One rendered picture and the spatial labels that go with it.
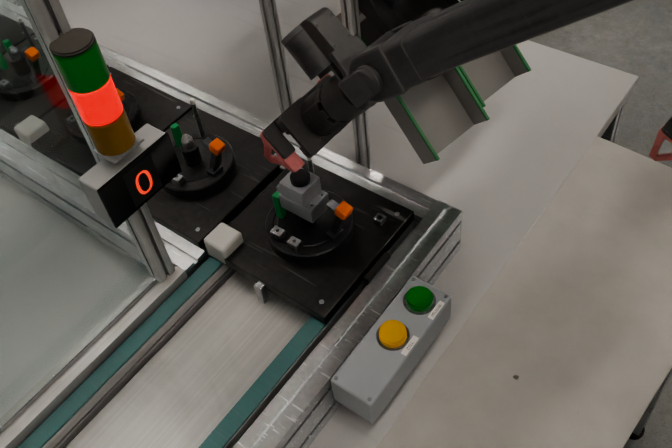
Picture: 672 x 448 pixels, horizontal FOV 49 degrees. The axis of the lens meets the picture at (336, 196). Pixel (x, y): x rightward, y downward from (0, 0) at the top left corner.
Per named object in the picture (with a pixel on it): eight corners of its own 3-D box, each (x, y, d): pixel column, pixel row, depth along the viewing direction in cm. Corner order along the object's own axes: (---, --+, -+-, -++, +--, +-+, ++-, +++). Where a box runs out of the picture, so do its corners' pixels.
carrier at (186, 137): (293, 160, 131) (283, 107, 122) (200, 250, 119) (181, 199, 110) (196, 113, 142) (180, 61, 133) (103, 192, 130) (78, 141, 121)
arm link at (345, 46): (381, 91, 78) (423, 55, 83) (314, 4, 77) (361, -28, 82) (324, 132, 88) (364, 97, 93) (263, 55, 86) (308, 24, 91)
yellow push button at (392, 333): (412, 335, 105) (412, 327, 103) (397, 356, 103) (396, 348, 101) (389, 322, 107) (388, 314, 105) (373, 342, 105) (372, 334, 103)
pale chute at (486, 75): (515, 76, 135) (531, 69, 131) (468, 112, 130) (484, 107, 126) (434, -58, 131) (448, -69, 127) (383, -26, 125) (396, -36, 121)
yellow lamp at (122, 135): (143, 137, 92) (132, 108, 88) (114, 162, 89) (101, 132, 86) (117, 123, 94) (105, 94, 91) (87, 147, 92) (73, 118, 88)
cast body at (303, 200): (330, 205, 113) (325, 174, 108) (313, 224, 111) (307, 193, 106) (288, 184, 117) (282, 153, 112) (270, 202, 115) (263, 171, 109)
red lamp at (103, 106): (132, 107, 88) (119, 75, 85) (100, 132, 86) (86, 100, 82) (104, 93, 90) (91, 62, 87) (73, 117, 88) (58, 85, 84)
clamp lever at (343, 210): (343, 230, 113) (354, 207, 107) (335, 239, 112) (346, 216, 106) (325, 216, 114) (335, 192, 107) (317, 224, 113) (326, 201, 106)
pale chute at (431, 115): (474, 124, 128) (490, 118, 124) (423, 165, 122) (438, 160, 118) (387, -16, 123) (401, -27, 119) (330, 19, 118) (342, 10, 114)
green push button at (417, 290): (438, 300, 108) (438, 293, 107) (423, 320, 106) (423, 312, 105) (415, 288, 110) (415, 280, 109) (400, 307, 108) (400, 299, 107)
